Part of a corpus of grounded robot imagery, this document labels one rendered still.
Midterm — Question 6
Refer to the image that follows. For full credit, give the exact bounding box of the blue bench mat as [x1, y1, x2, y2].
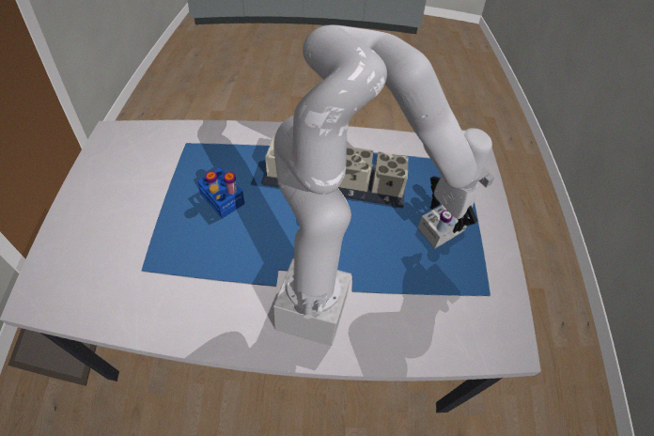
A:
[142, 143, 491, 296]

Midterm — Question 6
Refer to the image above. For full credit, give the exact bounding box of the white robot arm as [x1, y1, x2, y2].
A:
[273, 24, 494, 319]

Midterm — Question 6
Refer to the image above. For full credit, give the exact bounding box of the white tube rack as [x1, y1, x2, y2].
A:
[418, 205, 466, 248]

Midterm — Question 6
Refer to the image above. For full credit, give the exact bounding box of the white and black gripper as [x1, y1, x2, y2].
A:
[430, 177, 477, 233]

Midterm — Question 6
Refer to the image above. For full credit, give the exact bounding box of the blue tube rack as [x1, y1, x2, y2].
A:
[198, 168, 245, 218]

